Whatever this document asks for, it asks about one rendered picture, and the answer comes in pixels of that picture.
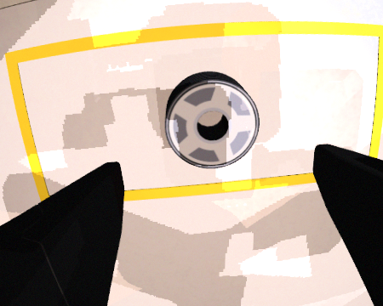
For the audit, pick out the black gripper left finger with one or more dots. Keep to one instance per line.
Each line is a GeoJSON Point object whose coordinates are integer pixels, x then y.
{"type": "Point", "coordinates": [62, 252]}

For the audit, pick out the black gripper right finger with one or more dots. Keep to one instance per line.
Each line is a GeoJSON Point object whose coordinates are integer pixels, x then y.
{"type": "Point", "coordinates": [351, 186]}

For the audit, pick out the yellow rectangular outline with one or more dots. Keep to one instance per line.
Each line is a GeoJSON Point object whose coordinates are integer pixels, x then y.
{"type": "Point", "coordinates": [188, 31]}

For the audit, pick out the black wheel with grey hub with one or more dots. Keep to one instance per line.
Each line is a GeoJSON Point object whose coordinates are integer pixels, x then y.
{"type": "Point", "coordinates": [219, 145]}

